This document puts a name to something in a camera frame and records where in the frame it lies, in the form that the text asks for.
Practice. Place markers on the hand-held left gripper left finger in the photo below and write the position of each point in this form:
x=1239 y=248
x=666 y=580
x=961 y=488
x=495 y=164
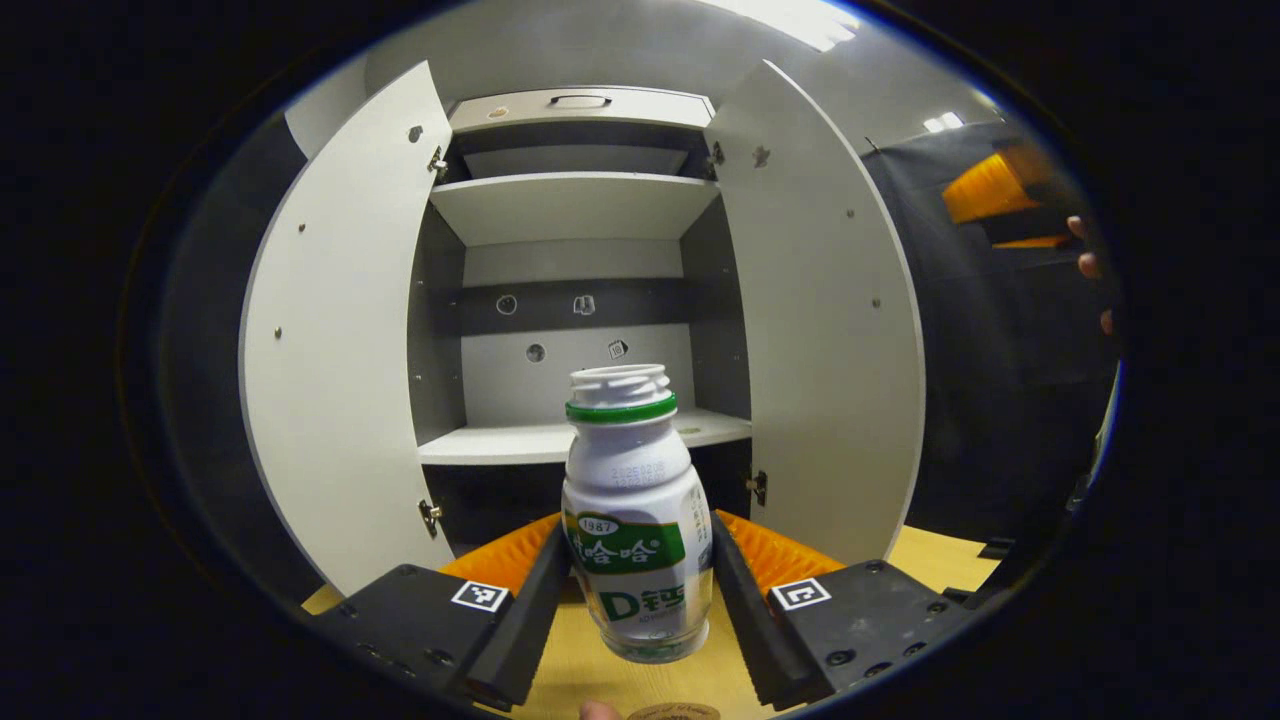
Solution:
x=525 y=640

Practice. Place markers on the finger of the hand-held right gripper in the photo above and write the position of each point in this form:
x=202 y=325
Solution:
x=1025 y=228
x=990 y=185

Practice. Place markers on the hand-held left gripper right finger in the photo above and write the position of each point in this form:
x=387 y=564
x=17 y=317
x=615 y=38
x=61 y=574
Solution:
x=765 y=640

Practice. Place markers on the round brown coaster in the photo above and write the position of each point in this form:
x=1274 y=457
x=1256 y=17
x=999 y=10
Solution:
x=673 y=713

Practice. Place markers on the white green-label bottle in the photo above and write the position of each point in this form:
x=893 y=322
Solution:
x=630 y=480

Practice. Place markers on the metal door hinge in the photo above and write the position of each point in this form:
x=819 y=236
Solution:
x=437 y=163
x=715 y=155
x=757 y=487
x=430 y=515

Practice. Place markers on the white cabinet shelf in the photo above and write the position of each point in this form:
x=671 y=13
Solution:
x=570 y=205
x=490 y=440

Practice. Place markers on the white cabinet drawer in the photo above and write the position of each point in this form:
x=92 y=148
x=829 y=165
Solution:
x=650 y=108

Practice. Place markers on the white and grey cabinet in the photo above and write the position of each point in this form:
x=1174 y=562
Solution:
x=570 y=260

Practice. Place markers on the small ceiling light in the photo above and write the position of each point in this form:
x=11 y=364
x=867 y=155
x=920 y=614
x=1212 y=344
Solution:
x=943 y=121

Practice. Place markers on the black backdrop cloth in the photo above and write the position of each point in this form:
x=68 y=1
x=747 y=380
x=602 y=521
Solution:
x=980 y=420

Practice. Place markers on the long ceiling light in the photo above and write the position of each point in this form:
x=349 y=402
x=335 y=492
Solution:
x=790 y=22

